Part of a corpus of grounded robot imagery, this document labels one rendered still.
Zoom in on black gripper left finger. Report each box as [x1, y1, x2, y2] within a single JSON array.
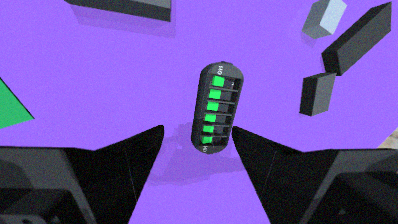
[[0, 125, 165, 224]]

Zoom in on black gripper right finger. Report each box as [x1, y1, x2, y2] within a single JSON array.
[[231, 126, 398, 224]]

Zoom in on green rectangular block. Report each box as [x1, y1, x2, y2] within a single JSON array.
[[0, 77, 34, 129]]

